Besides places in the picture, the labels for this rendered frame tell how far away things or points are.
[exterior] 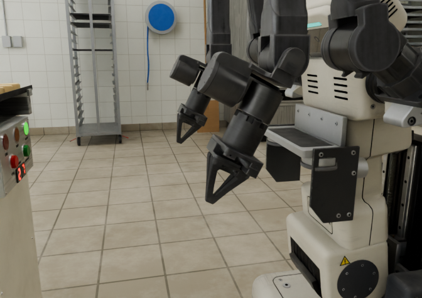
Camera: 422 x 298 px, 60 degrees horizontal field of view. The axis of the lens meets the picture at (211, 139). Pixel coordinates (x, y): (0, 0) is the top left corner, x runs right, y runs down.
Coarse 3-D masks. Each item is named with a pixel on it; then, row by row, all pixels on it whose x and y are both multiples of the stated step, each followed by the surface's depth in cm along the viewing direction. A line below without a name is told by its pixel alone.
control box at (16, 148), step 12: (12, 120) 91; (24, 120) 94; (0, 132) 78; (12, 132) 84; (24, 132) 93; (0, 144) 77; (12, 144) 84; (24, 144) 93; (0, 156) 76; (0, 168) 77; (12, 168) 83; (24, 168) 92; (0, 180) 77; (12, 180) 83; (0, 192) 78
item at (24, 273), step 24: (0, 120) 90; (24, 192) 101; (0, 216) 83; (24, 216) 100; (0, 240) 82; (24, 240) 99; (0, 264) 82; (24, 264) 98; (0, 288) 81; (24, 288) 98
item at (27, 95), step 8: (16, 96) 97; (24, 96) 97; (0, 104) 97; (8, 104) 97; (16, 104) 98; (24, 104) 98; (0, 112) 97; (8, 112) 98; (16, 112) 98; (24, 112) 98
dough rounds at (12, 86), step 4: (0, 84) 97; (4, 84) 96; (8, 84) 96; (12, 84) 97; (16, 84) 98; (0, 88) 86; (4, 88) 91; (8, 88) 91; (12, 88) 93; (16, 88) 98; (0, 92) 86; (4, 92) 87
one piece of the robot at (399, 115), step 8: (392, 104) 64; (400, 104) 63; (392, 112) 63; (400, 112) 62; (408, 112) 60; (416, 112) 60; (384, 120) 65; (392, 120) 63; (400, 120) 61; (408, 120) 61; (416, 120) 61
